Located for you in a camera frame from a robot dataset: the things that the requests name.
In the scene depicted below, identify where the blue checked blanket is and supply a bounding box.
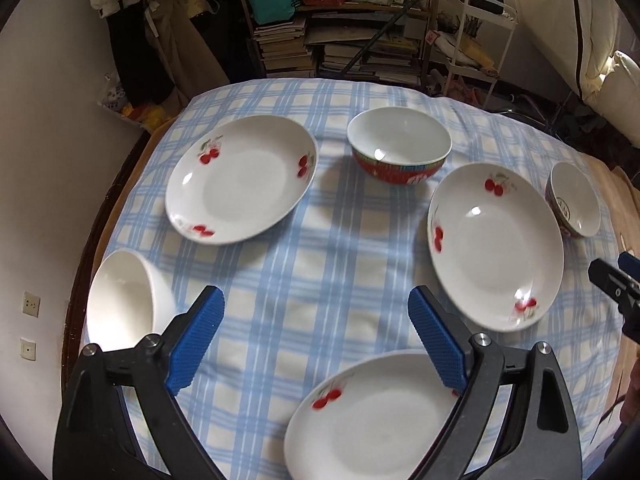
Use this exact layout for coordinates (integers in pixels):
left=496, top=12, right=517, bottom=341
left=80, top=77, right=636, bottom=480

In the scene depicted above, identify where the yellow cardboard box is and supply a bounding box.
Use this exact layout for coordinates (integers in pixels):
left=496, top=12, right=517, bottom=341
left=459, top=34, right=497, bottom=69

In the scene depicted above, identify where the dark diagonal pole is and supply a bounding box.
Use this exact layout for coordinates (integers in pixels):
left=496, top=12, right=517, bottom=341
left=345, top=0, right=471, bottom=77

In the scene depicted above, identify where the beige coat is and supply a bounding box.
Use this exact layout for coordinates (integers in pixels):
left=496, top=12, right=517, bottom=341
left=145, top=0, right=232, bottom=117

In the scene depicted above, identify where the wooden bookshelf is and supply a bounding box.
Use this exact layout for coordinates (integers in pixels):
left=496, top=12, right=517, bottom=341
left=232, top=0, right=442, bottom=87

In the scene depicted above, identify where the colourful plastic bag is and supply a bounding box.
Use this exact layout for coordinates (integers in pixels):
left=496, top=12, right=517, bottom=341
left=99, top=74, right=172, bottom=134

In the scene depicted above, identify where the white cherry print plate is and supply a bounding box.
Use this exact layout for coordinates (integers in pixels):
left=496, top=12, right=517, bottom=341
left=426, top=162, right=565, bottom=332
left=165, top=115, right=319, bottom=246
left=283, top=351, right=473, bottom=480

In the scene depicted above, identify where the plain white bowl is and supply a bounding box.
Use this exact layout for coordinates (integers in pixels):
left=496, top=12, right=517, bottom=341
left=86, top=249, right=177, bottom=353

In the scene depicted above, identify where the stack of brown books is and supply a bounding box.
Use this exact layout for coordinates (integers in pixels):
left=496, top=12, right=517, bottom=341
left=252, top=15, right=312, bottom=79

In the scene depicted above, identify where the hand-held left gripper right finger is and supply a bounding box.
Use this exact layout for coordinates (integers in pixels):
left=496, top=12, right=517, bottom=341
left=407, top=285, right=583, bottom=480

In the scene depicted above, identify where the stack of flat books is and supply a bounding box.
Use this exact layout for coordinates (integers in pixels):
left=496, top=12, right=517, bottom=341
left=305, top=10, right=422, bottom=87

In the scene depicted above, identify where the black hanging garment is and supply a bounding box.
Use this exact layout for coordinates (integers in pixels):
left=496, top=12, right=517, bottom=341
left=104, top=2, right=177, bottom=107

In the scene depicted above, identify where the white fabric wardrobe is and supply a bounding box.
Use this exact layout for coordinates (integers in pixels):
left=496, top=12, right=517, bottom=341
left=515, top=0, right=640, bottom=152

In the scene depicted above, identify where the white pillow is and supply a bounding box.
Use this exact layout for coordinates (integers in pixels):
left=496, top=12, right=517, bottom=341
left=585, top=50, right=640, bottom=127

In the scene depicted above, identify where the small bowl with red seal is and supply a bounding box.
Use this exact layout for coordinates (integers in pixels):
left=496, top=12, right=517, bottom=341
left=545, top=161, right=602, bottom=238

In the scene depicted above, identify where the white metal cart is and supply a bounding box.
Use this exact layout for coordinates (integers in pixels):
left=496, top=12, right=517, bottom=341
left=442, top=0, right=518, bottom=109

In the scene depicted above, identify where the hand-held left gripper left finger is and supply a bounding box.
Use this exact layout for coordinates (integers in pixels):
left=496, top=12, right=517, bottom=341
left=52, top=285, right=226, bottom=480

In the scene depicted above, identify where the red patterned bowl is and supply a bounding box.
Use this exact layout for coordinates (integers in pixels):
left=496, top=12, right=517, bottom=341
left=346, top=107, right=452, bottom=187

